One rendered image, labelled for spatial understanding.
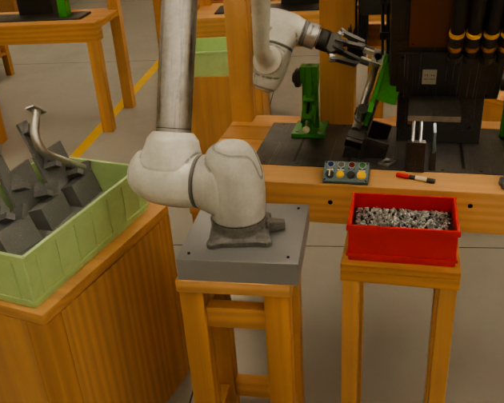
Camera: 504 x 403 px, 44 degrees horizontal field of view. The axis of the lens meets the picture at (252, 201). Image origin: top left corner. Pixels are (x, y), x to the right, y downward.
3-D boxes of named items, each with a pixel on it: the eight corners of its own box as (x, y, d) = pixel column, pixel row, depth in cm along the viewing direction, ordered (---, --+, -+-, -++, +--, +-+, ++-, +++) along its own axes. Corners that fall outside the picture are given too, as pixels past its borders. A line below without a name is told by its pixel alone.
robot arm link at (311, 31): (308, 14, 218) (324, 21, 218) (305, 27, 227) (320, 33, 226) (300, 37, 216) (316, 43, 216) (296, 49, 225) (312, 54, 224)
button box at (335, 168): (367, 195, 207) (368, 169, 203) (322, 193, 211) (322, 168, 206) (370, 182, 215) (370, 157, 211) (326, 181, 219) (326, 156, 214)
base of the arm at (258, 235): (286, 246, 172) (286, 229, 169) (206, 249, 173) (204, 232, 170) (284, 214, 188) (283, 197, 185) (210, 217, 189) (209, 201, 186)
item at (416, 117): (460, 125, 194) (461, 117, 192) (406, 124, 198) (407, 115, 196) (455, 87, 227) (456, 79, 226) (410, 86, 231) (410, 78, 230)
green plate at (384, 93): (390, 119, 216) (410, 61, 206) (367, 112, 217) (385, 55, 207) (392, 107, 226) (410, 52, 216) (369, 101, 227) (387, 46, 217)
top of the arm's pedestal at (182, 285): (290, 298, 169) (290, 285, 167) (176, 292, 174) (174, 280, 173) (302, 237, 197) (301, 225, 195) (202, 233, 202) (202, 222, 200)
